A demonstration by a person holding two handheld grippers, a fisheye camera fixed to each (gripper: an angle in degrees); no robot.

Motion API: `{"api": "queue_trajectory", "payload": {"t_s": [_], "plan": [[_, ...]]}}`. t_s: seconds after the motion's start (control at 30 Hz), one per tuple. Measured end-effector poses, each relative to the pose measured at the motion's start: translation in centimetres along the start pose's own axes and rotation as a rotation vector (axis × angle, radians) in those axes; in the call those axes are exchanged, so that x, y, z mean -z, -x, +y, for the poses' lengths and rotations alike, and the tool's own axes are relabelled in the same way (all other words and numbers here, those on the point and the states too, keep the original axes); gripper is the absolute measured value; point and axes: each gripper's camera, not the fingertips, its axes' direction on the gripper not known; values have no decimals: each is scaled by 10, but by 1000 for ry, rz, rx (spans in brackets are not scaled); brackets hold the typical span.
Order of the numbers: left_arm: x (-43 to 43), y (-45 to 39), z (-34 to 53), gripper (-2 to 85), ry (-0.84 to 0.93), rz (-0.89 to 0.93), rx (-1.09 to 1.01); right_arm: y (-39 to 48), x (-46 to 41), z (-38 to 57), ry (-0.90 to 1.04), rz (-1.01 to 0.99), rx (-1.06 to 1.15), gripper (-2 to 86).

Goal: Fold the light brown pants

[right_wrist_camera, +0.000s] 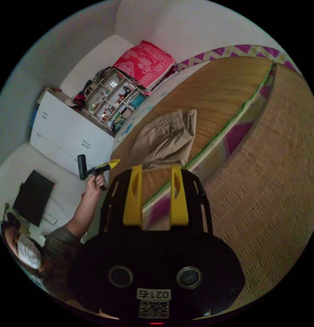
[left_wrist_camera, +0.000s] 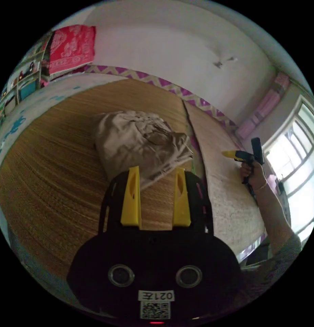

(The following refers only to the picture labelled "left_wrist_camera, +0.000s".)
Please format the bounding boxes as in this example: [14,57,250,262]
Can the window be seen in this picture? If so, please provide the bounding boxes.
[261,95,314,243]

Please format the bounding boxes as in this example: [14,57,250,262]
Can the light brown pants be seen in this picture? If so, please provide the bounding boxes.
[94,110,195,191]

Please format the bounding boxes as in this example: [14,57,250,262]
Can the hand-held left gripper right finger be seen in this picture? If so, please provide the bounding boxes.
[171,167,191,228]

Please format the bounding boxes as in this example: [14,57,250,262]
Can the red patterned blanket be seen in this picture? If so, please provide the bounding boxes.
[47,24,97,75]

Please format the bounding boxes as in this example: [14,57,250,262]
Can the pink curtain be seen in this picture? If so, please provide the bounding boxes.
[234,72,291,140]

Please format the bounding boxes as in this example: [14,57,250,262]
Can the shelf with items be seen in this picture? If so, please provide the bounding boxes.
[0,32,53,133]

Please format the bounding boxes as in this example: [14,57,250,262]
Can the person's right forearm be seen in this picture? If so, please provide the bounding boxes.
[252,180,293,256]

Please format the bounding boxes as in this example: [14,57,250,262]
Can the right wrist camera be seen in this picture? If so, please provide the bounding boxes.
[251,137,265,166]

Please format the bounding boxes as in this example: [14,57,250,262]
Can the person's right hand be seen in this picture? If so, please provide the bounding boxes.
[239,160,269,191]

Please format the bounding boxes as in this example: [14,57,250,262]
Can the bed with woven mat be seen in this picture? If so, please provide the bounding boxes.
[0,65,269,308]

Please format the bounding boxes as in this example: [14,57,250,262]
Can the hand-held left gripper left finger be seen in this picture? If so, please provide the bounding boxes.
[120,166,142,228]

